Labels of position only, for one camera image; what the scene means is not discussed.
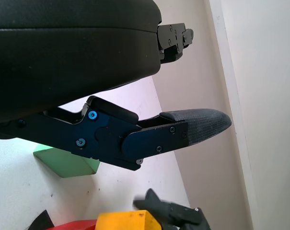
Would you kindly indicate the green wooden block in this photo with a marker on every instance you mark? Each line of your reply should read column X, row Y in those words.
column 68, row 165

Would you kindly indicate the black tape strip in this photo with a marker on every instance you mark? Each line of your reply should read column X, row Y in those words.
column 41, row 221

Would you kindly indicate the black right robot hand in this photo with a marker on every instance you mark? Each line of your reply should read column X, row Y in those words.
column 178, row 215

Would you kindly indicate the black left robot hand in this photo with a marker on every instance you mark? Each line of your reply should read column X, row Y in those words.
column 63, row 52

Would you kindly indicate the red wooden block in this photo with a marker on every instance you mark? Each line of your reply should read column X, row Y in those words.
column 77, row 225

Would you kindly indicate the yellow wooden block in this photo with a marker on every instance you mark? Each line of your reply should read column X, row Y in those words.
column 123, row 221

